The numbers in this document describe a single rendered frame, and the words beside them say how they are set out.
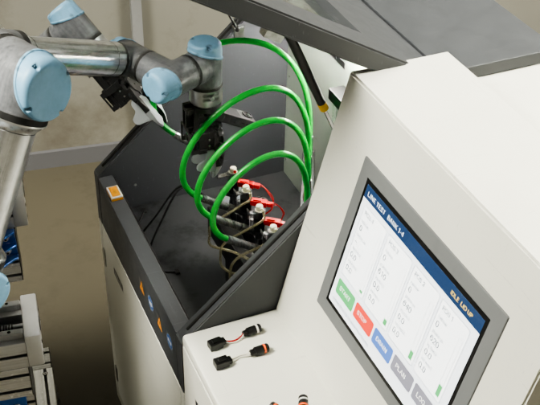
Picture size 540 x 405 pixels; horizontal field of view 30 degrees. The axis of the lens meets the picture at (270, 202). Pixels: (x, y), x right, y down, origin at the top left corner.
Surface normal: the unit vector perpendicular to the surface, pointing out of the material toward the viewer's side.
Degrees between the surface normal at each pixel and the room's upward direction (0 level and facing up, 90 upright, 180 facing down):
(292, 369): 0
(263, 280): 90
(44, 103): 83
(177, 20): 90
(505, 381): 76
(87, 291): 0
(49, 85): 83
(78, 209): 0
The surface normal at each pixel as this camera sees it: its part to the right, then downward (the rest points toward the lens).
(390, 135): -0.88, 0.03
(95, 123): 0.25, 0.59
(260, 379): 0.02, -0.79
